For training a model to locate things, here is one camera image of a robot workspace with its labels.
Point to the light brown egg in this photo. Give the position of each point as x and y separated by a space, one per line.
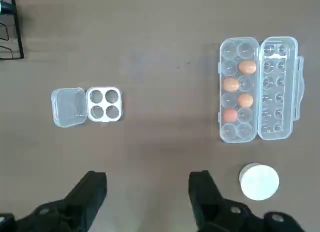
245 100
247 67
230 84

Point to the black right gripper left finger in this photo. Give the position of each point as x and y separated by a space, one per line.
75 207

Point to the white bowl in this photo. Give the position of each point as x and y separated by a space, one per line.
259 182

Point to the pinkish brown egg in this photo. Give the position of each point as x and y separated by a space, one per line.
230 115

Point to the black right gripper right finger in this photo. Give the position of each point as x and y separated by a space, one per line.
212 209

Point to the transparent twelve-slot egg tray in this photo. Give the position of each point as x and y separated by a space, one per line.
260 92

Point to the clear four-slot egg tray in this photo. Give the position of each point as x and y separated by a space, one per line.
104 104

